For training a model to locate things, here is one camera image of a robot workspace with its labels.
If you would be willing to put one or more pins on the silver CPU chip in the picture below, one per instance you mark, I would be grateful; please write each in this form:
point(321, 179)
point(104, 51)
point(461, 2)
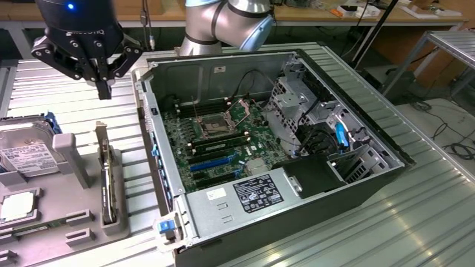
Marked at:
point(16, 205)

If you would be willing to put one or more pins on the dark storage box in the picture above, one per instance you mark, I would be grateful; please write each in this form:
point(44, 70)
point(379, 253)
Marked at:
point(397, 83)

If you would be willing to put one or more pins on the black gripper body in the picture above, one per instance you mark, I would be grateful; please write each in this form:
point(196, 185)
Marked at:
point(82, 27)

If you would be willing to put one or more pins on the metal socket cover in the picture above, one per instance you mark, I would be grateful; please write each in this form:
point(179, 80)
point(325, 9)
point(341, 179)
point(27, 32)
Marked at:
point(241, 111)

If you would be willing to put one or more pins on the thin socket locking lever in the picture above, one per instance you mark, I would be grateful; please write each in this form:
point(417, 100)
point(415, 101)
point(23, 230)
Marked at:
point(194, 109)

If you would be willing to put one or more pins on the black slanted pole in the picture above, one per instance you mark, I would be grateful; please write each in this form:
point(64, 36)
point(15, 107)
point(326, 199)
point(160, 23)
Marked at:
point(375, 30)

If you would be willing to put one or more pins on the grey parts rack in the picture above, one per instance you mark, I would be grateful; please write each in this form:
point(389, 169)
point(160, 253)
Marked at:
point(86, 200)

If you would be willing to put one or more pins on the black plastic shroud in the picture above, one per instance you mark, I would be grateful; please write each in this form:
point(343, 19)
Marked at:
point(311, 178)

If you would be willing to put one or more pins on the installed RAM stick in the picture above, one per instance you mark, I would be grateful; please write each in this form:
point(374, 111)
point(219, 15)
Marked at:
point(219, 144)

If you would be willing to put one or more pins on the silver power supply unit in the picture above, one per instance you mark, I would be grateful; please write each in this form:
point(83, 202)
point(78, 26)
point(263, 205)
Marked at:
point(207, 211)

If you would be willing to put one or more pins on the black expansion slot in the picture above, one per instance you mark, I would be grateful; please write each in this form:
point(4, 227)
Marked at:
point(219, 183)
point(215, 176)

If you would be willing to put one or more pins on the Nvidia Quadro graphics card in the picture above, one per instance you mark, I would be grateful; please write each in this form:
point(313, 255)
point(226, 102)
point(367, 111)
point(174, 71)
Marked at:
point(107, 178)

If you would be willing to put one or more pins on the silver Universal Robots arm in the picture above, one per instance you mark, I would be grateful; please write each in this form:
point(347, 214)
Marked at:
point(207, 22)

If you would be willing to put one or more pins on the white paper stack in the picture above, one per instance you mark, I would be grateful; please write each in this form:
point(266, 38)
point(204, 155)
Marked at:
point(419, 12)

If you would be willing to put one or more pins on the hard disk with blue carrier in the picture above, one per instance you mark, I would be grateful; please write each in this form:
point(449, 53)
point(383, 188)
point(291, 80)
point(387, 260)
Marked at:
point(26, 155)

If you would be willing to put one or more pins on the metal slat frame table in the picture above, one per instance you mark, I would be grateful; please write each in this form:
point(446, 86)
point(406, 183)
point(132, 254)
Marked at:
point(454, 41)

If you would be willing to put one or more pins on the blue case latch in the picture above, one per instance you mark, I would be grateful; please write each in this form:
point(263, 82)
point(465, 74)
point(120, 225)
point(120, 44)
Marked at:
point(166, 226)

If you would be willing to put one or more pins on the green motherboard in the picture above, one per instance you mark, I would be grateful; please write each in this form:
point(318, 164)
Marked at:
point(257, 139)

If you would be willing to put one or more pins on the metal disk bay cage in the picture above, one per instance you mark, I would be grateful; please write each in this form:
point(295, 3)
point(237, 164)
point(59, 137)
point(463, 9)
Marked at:
point(286, 100)

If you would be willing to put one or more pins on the CPU socket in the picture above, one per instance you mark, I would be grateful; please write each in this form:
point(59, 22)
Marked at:
point(215, 125)

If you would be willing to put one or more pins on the long wooden desk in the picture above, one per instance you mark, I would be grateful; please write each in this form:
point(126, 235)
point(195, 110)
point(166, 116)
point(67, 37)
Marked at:
point(334, 20)

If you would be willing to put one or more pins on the green RAM stick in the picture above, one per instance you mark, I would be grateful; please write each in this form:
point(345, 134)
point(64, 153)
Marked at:
point(40, 226)

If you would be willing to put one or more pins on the orange white box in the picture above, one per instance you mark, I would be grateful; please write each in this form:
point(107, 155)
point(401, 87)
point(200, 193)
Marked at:
point(343, 12)

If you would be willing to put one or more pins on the blue disk bay latch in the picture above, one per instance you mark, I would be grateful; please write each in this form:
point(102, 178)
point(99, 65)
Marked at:
point(342, 136)

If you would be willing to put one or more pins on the open black PC case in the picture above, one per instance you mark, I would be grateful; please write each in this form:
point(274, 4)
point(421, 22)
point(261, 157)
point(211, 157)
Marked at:
point(334, 217)

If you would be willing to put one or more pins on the silver chipset heatsink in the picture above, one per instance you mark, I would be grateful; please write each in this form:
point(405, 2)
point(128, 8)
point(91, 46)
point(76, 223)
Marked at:
point(258, 167)

